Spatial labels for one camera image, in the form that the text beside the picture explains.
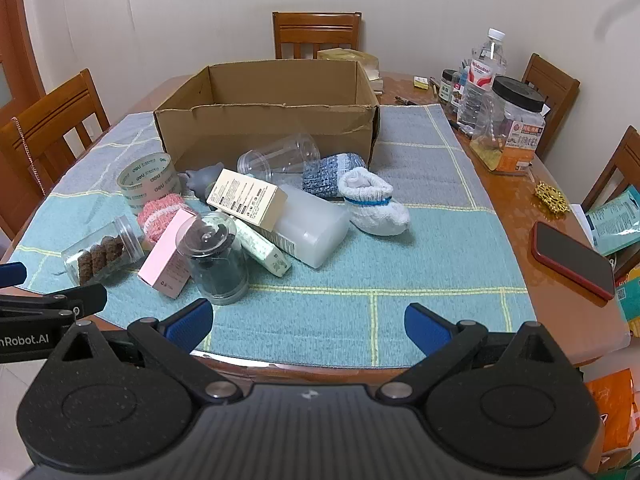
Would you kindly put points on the clear dome jar dark base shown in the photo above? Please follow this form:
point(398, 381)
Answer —
point(215, 260)

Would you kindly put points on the translucent white bottle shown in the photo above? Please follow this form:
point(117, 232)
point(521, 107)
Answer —
point(315, 230)

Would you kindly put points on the gold ornament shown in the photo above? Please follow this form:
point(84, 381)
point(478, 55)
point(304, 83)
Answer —
point(551, 199)

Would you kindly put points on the teal packet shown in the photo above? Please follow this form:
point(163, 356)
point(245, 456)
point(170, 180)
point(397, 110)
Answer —
point(617, 225)

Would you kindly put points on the small jar green label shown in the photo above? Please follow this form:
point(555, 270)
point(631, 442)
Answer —
point(447, 87)

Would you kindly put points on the orange plastic bag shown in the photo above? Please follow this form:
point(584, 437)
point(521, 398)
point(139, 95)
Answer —
point(607, 410)

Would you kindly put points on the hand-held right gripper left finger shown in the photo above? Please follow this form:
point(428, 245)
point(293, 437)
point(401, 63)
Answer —
point(192, 321)

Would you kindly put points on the green patterned white box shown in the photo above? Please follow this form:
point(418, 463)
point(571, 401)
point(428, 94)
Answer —
point(262, 252)

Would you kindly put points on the small yellow box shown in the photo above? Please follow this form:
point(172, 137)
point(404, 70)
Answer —
point(421, 82)

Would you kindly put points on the grey cat toy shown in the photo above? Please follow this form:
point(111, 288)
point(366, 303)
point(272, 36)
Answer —
point(202, 180)

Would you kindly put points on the pink knitted sock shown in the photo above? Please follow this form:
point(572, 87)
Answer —
point(160, 215)

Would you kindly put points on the large clear jar black lid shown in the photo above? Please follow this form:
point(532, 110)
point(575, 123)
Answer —
point(515, 130)

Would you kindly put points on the brown cardboard box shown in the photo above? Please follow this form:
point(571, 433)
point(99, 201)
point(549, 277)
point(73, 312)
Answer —
point(280, 125)

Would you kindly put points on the yellow plastic bag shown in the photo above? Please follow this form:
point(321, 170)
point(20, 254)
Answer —
point(345, 57)

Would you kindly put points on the white sock with blue stripe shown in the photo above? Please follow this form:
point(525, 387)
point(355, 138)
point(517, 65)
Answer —
point(375, 205)

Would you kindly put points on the clear tape roll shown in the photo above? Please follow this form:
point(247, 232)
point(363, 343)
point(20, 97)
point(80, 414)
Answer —
point(150, 180)

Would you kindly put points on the pink carton box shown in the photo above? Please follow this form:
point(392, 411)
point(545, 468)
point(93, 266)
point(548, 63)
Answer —
point(167, 260)

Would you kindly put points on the small dark bottle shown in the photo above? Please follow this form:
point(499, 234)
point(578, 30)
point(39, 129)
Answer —
point(457, 91)

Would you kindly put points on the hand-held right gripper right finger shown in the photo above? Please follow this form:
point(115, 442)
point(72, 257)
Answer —
point(425, 327)

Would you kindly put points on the clear water bottle red label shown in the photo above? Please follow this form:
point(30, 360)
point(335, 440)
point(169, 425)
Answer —
point(482, 80)

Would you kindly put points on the blue green checked table mat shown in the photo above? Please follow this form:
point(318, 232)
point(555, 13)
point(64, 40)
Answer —
point(425, 270)

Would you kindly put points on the clear plastic cup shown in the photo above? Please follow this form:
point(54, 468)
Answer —
point(285, 155)

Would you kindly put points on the red smartphone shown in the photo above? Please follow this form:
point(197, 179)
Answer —
point(572, 260)

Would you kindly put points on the clear jar with brown cookies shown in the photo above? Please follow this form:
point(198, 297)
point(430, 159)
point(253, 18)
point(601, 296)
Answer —
point(100, 255)

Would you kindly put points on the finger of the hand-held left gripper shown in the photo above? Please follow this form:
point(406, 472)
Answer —
point(12, 275)
point(75, 302)

